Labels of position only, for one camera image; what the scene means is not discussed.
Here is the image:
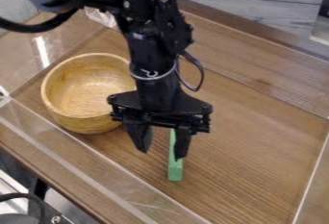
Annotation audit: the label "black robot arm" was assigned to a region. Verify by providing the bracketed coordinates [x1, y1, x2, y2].
[0, 0, 212, 160]

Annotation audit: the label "green wooden block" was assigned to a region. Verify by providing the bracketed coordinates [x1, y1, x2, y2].
[167, 130, 183, 182]

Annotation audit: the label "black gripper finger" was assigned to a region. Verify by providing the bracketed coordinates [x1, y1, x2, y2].
[174, 128, 191, 160]
[123, 121, 152, 153]

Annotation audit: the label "black cable loop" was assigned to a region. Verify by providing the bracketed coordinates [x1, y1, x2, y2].
[174, 50, 206, 92]

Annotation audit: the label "clear acrylic tray walls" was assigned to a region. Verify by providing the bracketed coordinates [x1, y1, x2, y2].
[0, 14, 329, 224]

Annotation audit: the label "brown wooden bowl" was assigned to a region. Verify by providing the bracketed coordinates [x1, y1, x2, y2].
[40, 53, 135, 135]

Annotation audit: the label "black table leg bracket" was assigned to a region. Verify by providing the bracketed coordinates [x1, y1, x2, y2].
[28, 178, 73, 224]

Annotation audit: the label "clear acrylic corner bracket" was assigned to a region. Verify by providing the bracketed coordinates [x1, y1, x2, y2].
[84, 7, 116, 28]

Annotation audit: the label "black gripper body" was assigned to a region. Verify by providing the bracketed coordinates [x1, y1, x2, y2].
[107, 74, 212, 134]

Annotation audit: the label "black floor cable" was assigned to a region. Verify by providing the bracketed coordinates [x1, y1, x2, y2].
[0, 193, 45, 224]

